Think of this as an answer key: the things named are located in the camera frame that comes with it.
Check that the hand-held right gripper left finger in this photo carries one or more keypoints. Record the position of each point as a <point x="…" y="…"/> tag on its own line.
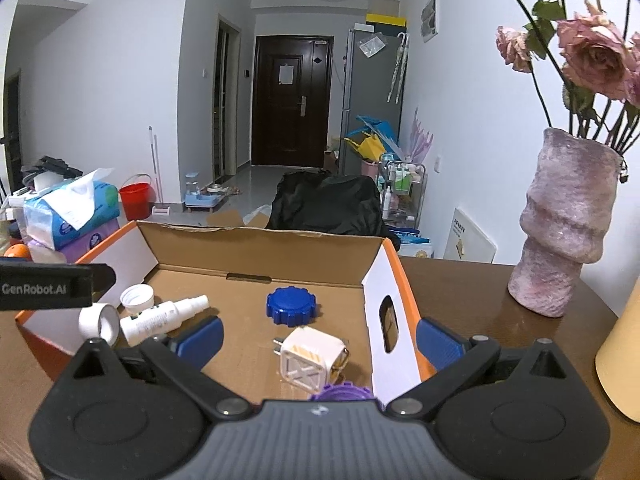
<point x="202" y="340"/>

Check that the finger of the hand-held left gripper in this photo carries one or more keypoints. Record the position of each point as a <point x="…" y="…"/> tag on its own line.
<point x="102" y="276"/>

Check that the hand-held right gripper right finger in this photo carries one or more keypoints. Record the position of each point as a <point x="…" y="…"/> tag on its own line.
<point x="437" y="342"/>

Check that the white bottle cap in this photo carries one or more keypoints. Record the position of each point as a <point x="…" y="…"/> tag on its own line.
<point x="136" y="297"/>

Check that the white round lid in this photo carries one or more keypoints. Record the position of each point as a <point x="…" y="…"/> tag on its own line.
<point x="92" y="320"/>

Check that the cardboard box with red side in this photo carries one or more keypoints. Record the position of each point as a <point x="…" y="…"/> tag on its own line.
<point x="240" y="312"/>

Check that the white spray bottle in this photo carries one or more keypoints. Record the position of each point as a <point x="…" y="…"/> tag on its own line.
<point x="160" y="317"/>

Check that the blue bottle cap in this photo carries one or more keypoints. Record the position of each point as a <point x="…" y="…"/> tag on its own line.
<point x="290" y="306"/>

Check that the purple bottle cap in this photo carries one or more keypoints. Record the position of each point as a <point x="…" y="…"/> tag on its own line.
<point x="342" y="392"/>

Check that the white power adapter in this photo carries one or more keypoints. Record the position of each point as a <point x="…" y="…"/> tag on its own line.
<point x="312" y="357"/>

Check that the purple tissue pack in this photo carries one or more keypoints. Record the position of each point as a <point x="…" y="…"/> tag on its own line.
<point x="95" y="240"/>

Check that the orange fruit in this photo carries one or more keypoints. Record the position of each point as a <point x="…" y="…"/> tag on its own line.
<point x="20" y="251"/>

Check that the blue tissue pack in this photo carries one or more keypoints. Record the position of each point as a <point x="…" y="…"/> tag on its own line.
<point x="70" y="215"/>

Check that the red bucket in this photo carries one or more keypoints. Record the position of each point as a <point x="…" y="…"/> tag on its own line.
<point x="135" y="200"/>

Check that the blue white carton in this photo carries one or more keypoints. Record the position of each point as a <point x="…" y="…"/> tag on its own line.
<point x="412" y="242"/>

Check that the white board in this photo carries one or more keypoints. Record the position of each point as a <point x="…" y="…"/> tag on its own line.
<point x="467" y="240"/>

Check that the white mop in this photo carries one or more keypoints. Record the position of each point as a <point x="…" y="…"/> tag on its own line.
<point x="152" y="170"/>

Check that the black item pile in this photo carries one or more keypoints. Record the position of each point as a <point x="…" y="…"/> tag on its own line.
<point x="50" y="165"/>

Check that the open cardboard box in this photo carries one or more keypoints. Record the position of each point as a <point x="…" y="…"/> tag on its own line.
<point x="235" y="220"/>

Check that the pet water feeder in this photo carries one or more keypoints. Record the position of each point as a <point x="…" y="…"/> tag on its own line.
<point x="202" y="195"/>

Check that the trolley with bottles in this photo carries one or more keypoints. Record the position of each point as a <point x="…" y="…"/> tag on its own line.
<point x="400" y="185"/>

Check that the pink textured vase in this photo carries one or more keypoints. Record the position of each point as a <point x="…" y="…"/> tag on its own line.
<point x="565" y="230"/>

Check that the black cloth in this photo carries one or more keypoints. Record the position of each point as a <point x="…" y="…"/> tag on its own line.
<point x="325" y="205"/>

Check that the yellow thermos jug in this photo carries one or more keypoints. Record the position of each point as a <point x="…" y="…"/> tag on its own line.
<point x="622" y="360"/>

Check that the purple flower decoration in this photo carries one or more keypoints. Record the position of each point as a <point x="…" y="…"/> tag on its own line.
<point x="420" y="137"/>

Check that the yellow bag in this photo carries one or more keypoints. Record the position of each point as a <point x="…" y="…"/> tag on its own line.
<point x="370" y="145"/>

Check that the dark wooden door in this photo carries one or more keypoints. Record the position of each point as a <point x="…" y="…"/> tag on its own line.
<point x="292" y="105"/>

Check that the grey refrigerator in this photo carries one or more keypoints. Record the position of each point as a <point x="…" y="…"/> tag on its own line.
<point x="372" y="95"/>

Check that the folded white umbrella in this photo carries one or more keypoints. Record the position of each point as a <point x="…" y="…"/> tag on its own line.
<point x="398" y="67"/>

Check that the clear plastic bag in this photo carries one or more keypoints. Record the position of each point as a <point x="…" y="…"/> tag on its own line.
<point x="372" y="45"/>

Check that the yellow box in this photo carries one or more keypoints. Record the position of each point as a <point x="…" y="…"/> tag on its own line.
<point x="385" y="20"/>

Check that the dried pink rose bouquet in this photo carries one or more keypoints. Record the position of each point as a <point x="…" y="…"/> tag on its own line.
<point x="595" y="55"/>

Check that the white wall socket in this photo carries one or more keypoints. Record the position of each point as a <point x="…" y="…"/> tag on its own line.
<point x="438" y="164"/>

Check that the wall electrical panel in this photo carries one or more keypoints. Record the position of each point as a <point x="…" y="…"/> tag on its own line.
<point x="430" y="15"/>

